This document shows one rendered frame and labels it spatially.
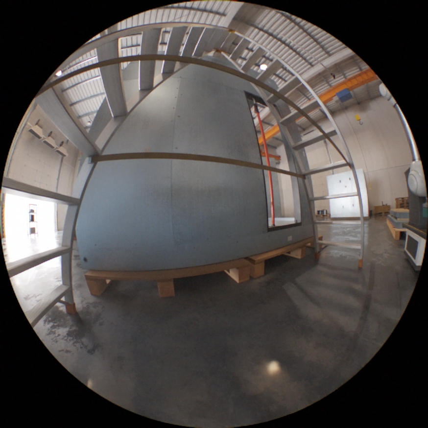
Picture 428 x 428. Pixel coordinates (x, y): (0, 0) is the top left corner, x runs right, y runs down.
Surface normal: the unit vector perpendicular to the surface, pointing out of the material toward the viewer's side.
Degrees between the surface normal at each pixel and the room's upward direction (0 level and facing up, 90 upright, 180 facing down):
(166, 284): 90
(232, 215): 90
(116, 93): 180
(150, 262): 90
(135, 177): 90
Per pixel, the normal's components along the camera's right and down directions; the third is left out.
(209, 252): 0.33, -0.03
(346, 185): -0.94, 0.05
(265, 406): -0.06, -1.00
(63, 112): 0.06, 1.00
